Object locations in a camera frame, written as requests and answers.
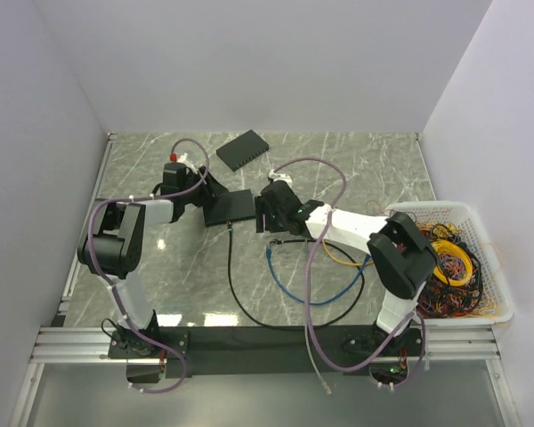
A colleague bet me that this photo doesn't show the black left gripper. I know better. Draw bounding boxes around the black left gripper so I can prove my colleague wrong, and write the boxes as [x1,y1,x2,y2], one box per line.
[181,166,229,208]

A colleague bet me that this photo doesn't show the black network switch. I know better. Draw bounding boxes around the black network switch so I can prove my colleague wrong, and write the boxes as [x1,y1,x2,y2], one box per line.
[203,189,255,228]

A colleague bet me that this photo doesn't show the black ethernet cable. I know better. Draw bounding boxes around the black ethernet cable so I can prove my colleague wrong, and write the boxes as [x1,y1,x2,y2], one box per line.
[225,220,366,331]

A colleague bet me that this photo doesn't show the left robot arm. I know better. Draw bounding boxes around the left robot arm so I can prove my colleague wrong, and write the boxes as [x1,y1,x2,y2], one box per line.
[77,161,228,358]

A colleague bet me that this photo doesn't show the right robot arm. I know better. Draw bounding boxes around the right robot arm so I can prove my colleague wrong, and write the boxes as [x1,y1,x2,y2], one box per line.
[255,180,438,355]

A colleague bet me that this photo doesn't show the white plastic basket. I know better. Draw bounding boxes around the white plastic basket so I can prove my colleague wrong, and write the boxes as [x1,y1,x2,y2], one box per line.
[386,201,514,327]

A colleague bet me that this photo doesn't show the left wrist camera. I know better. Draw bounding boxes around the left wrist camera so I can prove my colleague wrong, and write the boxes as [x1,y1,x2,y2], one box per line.
[160,153,200,195]

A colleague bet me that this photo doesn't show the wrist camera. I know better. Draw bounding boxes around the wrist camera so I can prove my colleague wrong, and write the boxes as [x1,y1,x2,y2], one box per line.
[160,153,200,195]
[261,170,296,206]

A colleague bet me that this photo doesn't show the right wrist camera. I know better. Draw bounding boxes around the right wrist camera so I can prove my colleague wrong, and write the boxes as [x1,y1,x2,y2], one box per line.
[261,170,296,206]

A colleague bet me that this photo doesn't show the dark network switch far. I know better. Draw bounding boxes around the dark network switch far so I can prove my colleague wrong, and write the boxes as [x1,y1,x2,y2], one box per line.
[215,130,270,172]

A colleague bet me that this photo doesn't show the yellow ethernet cable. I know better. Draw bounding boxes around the yellow ethernet cable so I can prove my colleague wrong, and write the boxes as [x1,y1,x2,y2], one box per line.
[322,239,375,268]

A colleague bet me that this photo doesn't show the blue ethernet cable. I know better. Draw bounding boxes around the blue ethernet cable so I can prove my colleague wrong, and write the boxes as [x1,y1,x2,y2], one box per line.
[265,246,375,307]

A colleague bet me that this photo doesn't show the red thin wire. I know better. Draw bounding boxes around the red thin wire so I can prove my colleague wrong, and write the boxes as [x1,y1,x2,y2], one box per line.
[365,200,395,219]

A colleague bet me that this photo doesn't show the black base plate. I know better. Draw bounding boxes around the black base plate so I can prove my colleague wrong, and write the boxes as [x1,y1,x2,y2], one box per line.
[108,325,424,379]

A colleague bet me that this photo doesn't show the grey ethernet cable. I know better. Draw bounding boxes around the grey ethernet cable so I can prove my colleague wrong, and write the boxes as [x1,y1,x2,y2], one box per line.
[303,239,333,396]

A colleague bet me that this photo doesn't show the tangled wire bundle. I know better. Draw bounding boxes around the tangled wire bundle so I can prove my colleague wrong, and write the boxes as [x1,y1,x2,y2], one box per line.
[391,211,502,321]

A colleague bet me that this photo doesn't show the aluminium rail frame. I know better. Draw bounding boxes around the aluminium rail frame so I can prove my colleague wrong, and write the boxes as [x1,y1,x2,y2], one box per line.
[14,131,522,426]

